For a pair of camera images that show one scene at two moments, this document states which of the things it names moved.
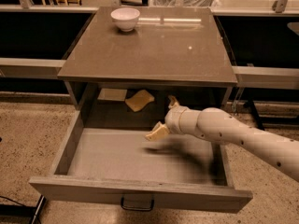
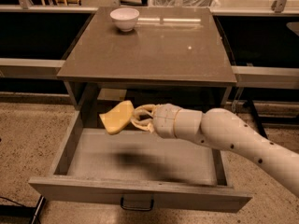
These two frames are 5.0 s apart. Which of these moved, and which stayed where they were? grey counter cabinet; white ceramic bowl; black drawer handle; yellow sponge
Moved: yellow sponge
Stayed: black drawer handle; white ceramic bowl; grey counter cabinet
